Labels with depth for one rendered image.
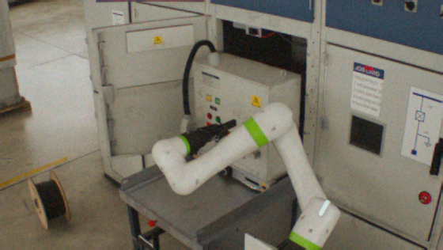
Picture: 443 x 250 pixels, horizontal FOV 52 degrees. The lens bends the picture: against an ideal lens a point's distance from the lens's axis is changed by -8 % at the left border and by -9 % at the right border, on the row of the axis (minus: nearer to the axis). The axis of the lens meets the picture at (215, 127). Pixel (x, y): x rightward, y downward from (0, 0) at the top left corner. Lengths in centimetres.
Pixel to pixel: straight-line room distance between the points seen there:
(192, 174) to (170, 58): 91
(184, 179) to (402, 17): 102
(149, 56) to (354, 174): 119
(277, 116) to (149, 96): 100
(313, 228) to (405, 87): 65
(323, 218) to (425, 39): 75
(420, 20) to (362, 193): 83
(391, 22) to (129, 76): 137
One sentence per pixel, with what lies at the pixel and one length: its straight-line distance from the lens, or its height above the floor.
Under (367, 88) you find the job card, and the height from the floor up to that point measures 144.
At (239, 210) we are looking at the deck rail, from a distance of 216.
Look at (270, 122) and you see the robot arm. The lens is 182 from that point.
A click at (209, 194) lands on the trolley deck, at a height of 85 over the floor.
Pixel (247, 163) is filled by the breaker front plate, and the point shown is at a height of 97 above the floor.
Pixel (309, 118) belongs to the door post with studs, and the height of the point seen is 120.
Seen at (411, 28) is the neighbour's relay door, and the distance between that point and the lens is 186.
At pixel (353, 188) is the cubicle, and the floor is 95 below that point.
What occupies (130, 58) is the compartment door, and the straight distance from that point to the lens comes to 255.
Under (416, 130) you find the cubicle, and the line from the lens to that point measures 197.
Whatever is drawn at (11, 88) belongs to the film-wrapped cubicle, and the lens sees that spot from 585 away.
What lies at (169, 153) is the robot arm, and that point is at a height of 125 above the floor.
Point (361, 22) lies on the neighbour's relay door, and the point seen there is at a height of 170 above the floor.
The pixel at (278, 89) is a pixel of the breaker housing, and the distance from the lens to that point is 214.
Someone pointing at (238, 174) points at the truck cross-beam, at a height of 90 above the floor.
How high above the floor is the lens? 215
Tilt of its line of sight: 26 degrees down
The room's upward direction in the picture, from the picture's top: 2 degrees counter-clockwise
